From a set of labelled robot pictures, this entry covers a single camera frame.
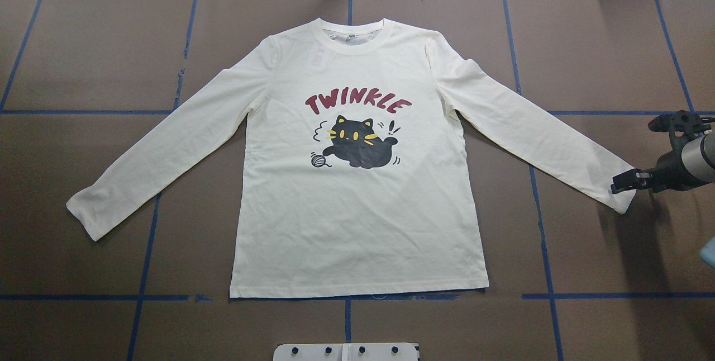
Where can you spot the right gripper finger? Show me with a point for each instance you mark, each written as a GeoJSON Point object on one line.
{"type": "Point", "coordinates": [622, 185]}
{"type": "Point", "coordinates": [629, 177]}

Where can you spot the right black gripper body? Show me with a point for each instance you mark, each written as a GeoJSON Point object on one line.
{"type": "Point", "coordinates": [668, 167]}

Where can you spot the cream long sleeve cat shirt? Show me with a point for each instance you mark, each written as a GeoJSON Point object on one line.
{"type": "Point", "coordinates": [355, 180]}

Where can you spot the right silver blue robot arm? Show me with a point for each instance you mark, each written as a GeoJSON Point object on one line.
{"type": "Point", "coordinates": [689, 164]}

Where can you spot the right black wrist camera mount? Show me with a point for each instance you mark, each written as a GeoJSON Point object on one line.
{"type": "Point", "coordinates": [682, 126]}

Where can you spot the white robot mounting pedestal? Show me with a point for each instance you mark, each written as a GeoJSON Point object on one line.
{"type": "Point", "coordinates": [348, 351]}

